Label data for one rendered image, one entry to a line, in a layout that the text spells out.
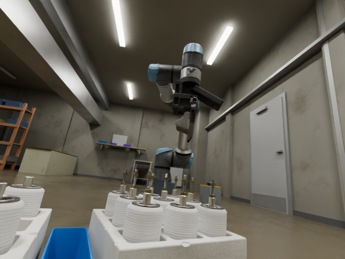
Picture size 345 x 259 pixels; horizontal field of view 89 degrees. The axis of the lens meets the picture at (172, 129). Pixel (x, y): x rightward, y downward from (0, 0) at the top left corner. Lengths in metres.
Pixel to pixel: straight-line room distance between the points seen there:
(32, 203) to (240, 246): 0.61
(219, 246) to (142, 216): 0.23
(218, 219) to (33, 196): 0.54
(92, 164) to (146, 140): 2.55
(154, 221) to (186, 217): 0.10
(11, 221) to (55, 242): 0.37
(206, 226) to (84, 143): 8.25
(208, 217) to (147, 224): 0.21
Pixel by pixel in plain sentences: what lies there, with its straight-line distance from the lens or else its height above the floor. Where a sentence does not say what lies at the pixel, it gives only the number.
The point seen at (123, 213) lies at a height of 0.21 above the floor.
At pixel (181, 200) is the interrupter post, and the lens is 0.56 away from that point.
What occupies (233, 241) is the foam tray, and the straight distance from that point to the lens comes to 0.62.
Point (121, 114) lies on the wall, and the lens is 8.70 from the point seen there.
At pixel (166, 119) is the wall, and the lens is 8.63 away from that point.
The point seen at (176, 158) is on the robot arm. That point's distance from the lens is 1.22.
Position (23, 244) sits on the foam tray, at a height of 0.18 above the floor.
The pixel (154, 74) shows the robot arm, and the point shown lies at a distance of 0.77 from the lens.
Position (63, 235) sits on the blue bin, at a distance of 0.79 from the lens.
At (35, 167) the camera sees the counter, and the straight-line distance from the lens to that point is 6.66.
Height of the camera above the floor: 0.32
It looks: 16 degrees up
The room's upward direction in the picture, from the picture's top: 7 degrees clockwise
